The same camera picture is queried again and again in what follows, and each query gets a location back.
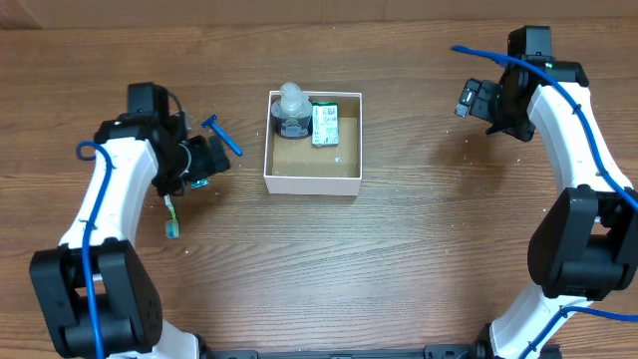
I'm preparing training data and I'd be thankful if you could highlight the pink cardboard box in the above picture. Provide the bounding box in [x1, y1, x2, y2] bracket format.
[263, 91, 363, 196]

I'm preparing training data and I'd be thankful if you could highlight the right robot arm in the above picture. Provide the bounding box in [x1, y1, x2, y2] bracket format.
[424, 26, 637, 359]

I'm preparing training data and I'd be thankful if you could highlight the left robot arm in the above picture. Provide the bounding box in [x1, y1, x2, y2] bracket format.
[29, 83, 242, 358]

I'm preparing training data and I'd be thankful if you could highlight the green white toothbrush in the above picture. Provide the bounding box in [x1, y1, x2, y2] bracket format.
[163, 194, 179, 239]

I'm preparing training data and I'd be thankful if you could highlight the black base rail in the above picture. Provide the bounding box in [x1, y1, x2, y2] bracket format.
[200, 341, 495, 359]

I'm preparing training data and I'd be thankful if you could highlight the white green soap bar pack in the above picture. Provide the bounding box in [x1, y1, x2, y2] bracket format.
[311, 102, 339, 148]

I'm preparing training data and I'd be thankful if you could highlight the dark foam soap pump bottle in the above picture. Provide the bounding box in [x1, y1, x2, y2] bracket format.
[270, 82, 312, 140]

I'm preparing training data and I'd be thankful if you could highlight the Colgate toothpaste tube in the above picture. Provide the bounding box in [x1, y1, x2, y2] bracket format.
[190, 179, 208, 189]

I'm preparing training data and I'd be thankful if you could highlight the right blue cable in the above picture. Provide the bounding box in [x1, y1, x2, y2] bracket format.
[450, 44, 638, 359]

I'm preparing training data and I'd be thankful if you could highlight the blue disposable razor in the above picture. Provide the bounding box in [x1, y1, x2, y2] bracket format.
[200, 114, 243, 157]

